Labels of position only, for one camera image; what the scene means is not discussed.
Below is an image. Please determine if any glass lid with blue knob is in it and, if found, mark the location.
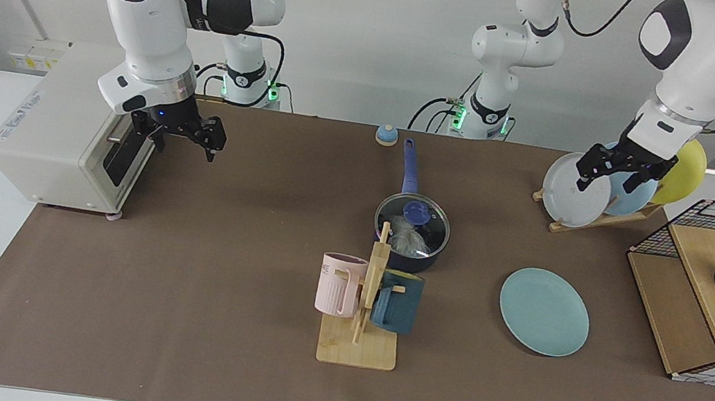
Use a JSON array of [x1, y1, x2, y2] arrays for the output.
[[372, 189, 454, 259]]

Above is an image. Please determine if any white vermicelli bundle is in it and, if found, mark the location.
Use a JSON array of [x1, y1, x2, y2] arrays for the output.
[[385, 216, 436, 257]]

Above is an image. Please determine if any light blue plate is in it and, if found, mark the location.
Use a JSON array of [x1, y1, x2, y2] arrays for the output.
[[597, 141, 664, 222]]

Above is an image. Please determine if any white plate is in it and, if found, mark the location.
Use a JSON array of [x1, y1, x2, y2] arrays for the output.
[[537, 148, 617, 233]]

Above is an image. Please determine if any wooden plate rack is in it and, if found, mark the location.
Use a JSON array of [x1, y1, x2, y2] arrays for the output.
[[528, 186, 664, 247]]

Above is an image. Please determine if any yellow plate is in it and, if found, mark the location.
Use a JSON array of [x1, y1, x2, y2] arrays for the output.
[[647, 134, 712, 212]]

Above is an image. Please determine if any teal plate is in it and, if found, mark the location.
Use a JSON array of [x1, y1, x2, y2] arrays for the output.
[[493, 263, 597, 362]]

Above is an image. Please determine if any brown table cloth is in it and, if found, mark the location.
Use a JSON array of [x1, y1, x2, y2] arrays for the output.
[[0, 71, 715, 401]]

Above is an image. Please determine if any pale toaster oven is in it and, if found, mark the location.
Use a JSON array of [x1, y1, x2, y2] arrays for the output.
[[0, 30, 176, 226]]

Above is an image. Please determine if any small blue round thing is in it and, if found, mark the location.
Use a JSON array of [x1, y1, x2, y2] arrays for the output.
[[374, 124, 400, 148]]

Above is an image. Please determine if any pink cup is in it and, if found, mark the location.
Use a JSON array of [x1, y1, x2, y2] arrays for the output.
[[313, 251, 370, 321]]

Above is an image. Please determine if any dark teal cup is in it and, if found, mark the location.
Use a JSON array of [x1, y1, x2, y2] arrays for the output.
[[368, 268, 426, 337]]

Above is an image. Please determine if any wooden cup stand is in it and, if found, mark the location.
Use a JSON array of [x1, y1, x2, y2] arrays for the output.
[[315, 214, 416, 373]]

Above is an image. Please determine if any wire basket with wooden floor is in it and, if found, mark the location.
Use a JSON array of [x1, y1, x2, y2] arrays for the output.
[[610, 189, 715, 387]]

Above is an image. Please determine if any white wall socket strip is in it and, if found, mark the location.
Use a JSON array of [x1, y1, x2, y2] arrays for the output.
[[6, 43, 68, 75]]

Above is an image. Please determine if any black base cable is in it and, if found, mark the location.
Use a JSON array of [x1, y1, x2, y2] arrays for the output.
[[407, 65, 482, 139]]

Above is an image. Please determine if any black pot with blue handle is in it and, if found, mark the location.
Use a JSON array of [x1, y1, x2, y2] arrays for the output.
[[368, 135, 463, 277]]

